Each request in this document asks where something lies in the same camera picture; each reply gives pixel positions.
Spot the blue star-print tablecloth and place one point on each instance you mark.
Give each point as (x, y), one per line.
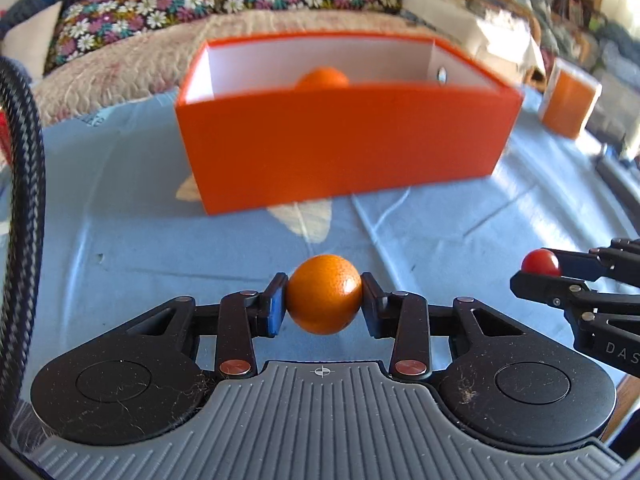
(150, 240)

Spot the white pillow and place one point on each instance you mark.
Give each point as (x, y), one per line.
(30, 40)

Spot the small orange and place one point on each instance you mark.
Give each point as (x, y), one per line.
(324, 295)

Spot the dark grey rectangular box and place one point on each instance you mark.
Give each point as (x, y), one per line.
(620, 175)

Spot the red drink can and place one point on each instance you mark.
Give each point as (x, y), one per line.
(4, 137)

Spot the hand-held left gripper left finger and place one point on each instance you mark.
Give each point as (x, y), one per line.
(275, 307)

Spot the red cherry tomato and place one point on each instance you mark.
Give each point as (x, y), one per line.
(539, 262)

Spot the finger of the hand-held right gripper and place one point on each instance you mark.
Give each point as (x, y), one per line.
(600, 265)
(545, 287)

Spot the large orange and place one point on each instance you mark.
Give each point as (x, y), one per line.
(322, 78)

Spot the floral quilted sofa cover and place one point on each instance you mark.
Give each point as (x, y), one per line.
(125, 70)

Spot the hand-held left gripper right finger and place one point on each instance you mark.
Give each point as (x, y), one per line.
(372, 307)

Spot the orange cardboard box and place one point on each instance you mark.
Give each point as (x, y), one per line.
(340, 150)

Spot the white cloth sofa armrest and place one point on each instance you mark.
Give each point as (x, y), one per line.
(475, 30)

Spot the small orange box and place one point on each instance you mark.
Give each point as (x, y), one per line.
(567, 100)

